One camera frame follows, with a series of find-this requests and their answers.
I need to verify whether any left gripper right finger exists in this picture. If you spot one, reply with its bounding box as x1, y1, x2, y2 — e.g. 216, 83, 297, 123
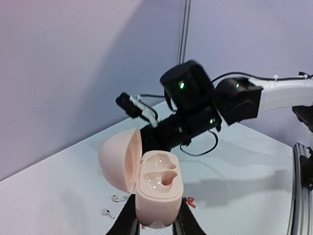
172, 197, 206, 235

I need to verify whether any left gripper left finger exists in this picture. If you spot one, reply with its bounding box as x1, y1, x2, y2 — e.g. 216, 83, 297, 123
106, 194, 139, 235

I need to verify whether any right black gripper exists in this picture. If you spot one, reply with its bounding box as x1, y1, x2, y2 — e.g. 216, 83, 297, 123
140, 115, 191, 153

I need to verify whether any pink charging case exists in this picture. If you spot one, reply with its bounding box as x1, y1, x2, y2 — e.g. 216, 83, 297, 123
98, 128, 183, 229

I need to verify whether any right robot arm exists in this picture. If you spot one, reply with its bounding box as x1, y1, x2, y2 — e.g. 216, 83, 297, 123
140, 60, 313, 152

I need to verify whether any red earbud left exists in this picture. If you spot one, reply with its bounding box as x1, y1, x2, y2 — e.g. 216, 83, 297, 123
187, 197, 196, 209

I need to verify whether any pink earbud left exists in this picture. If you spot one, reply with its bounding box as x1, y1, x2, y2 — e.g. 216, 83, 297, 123
101, 208, 115, 219

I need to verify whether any pink earbud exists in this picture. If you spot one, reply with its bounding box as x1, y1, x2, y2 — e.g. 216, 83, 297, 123
111, 194, 126, 203
101, 208, 115, 219

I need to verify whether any pink earbud right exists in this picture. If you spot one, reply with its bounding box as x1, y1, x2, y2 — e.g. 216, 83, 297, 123
111, 194, 126, 203

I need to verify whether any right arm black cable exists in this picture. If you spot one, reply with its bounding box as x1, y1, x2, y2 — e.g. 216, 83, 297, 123
139, 70, 313, 157

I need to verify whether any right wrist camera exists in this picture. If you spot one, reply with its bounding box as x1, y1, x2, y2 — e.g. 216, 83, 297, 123
115, 92, 158, 127

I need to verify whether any front aluminium rail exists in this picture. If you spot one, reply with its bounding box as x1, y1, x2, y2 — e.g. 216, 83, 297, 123
287, 143, 313, 235

